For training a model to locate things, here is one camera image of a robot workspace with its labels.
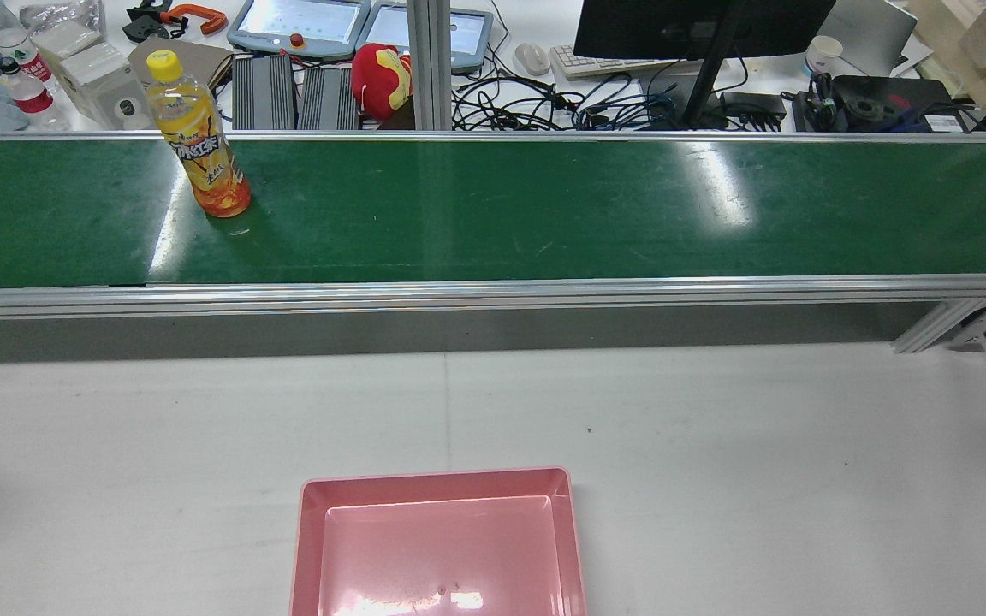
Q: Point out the white paper cup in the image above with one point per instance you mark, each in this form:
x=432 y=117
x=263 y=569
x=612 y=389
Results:
x=823 y=56

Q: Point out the clear plastic bag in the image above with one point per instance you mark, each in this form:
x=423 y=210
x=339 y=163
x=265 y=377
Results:
x=65 y=15

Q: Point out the black equipment case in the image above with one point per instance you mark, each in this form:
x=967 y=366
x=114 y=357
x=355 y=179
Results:
x=887 y=103

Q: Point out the black finned controller box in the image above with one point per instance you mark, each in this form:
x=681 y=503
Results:
x=330 y=98
x=264 y=92

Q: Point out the pink plastic basket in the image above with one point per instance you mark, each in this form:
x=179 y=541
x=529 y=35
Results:
x=437 y=547

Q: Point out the green conveyor belt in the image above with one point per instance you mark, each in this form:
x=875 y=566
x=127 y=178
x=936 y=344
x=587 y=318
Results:
x=544 y=214
x=459 y=296

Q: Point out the orange clamp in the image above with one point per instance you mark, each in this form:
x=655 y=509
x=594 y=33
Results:
x=199 y=17

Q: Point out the red yellow plush toy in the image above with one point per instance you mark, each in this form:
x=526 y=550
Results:
x=377 y=79

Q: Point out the small white carton box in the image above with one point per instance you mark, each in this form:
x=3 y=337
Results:
x=68 y=39

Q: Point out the white keyboard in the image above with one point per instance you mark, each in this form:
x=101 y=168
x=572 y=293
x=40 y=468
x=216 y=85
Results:
x=613 y=63

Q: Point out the clear water bottle red label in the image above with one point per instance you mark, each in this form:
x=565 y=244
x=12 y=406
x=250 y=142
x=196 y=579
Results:
x=33 y=98
x=9 y=38

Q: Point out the grey laptop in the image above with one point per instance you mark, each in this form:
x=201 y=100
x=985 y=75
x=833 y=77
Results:
x=874 y=34

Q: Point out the black bracket part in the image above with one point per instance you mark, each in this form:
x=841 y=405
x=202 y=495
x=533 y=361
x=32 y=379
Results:
x=144 y=24

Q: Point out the large white carton box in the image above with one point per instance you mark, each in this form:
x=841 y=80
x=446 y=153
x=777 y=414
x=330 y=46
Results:
x=103 y=85

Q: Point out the aluminium profile post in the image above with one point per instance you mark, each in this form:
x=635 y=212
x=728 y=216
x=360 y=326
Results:
x=430 y=60

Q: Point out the brown cardboard sheet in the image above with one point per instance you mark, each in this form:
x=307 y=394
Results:
x=202 y=60

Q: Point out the grey teach pendant red button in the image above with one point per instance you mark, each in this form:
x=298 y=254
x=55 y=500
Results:
x=296 y=26

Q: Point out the grey computer mouse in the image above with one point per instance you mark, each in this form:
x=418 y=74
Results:
x=532 y=58

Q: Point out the orange juice bottle yellow cap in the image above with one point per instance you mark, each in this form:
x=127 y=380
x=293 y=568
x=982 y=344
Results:
x=202 y=145

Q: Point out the black desk monitor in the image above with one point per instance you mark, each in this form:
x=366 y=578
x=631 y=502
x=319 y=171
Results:
x=698 y=21

